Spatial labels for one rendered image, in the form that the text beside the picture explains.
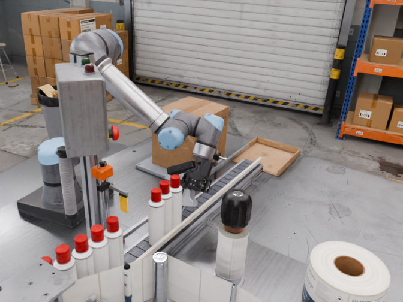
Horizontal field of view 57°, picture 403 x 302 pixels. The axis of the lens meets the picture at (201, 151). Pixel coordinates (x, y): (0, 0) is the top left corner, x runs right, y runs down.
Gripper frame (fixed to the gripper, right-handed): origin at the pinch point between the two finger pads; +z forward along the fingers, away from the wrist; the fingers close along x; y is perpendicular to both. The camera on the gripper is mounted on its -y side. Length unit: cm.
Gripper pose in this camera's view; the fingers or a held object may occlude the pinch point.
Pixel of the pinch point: (179, 208)
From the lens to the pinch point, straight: 135.7
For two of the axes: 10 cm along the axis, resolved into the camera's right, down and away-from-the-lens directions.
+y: 8.4, 2.7, -4.7
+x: 4.4, 1.6, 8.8
